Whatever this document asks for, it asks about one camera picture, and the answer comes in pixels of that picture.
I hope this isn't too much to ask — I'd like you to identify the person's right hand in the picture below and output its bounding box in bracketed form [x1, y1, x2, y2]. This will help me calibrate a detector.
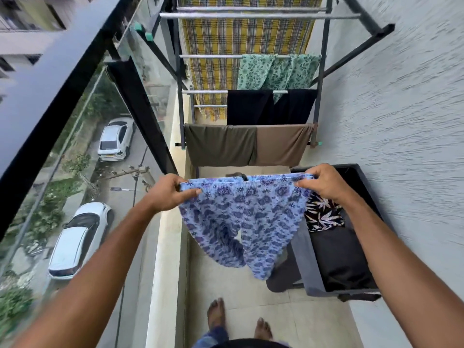
[294, 163, 350, 205]

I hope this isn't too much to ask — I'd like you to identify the white car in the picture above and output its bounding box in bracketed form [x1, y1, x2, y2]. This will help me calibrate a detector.
[48, 202, 115, 280]
[97, 117, 137, 162]

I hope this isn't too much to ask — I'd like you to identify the yellow checked cloth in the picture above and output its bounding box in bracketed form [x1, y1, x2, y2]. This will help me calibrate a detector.
[178, 0, 323, 122]

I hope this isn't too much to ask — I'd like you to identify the person's right foot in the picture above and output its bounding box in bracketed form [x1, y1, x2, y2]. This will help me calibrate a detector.
[254, 317, 273, 341]

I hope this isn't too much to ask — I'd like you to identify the blue floral cloth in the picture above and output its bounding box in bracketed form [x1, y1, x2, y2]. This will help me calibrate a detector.
[179, 173, 315, 280]

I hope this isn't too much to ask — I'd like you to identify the grey cloth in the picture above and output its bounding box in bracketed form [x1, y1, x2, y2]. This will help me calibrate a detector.
[290, 217, 327, 297]

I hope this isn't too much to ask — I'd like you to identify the glass balcony panel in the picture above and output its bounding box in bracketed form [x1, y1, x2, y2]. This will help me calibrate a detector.
[0, 0, 182, 348]

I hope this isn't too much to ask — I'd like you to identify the olive green cloth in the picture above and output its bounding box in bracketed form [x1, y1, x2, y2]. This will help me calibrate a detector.
[184, 124, 258, 168]

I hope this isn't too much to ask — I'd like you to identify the black balcony railing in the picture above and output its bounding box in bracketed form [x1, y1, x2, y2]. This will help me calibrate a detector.
[0, 0, 179, 243]

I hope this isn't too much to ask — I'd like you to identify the person's left hand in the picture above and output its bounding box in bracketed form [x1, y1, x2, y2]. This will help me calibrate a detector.
[142, 173, 202, 215]

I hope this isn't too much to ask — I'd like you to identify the brown cloth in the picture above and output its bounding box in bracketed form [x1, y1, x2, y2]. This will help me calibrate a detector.
[247, 124, 315, 168]

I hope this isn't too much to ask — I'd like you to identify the person's left foot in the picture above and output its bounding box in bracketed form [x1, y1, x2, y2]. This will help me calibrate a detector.
[207, 298, 226, 331]

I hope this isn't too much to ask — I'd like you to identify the black garment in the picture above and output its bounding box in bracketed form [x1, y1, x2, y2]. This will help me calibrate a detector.
[266, 210, 379, 294]

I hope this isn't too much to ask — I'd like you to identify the black laundry basket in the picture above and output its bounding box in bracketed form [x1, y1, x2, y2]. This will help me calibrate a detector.
[290, 164, 385, 302]

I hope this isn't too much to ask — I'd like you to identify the person's right forearm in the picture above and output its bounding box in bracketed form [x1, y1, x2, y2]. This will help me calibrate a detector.
[339, 192, 464, 348]

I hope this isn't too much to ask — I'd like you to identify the person's foot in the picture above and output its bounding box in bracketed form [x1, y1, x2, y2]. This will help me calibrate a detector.
[207, 298, 226, 331]
[254, 317, 273, 341]

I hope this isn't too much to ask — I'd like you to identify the black leaf print cloth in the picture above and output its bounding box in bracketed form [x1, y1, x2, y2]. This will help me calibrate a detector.
[304, 192, 346, 233]

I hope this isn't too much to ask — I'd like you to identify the green floral cloth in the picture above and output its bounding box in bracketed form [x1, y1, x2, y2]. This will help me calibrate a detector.
[237, 53, 322, 102]

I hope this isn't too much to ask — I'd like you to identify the metal clothes drying rack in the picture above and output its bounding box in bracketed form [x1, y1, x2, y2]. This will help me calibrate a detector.
[134, 0, 396, 178]

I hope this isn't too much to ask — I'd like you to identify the person's left forearm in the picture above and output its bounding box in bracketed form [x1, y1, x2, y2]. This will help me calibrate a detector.
[13, 197, 160, 348]

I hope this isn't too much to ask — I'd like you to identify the apartment building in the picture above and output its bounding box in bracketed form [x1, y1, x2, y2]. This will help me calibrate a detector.
[0, 0, 95, 102]

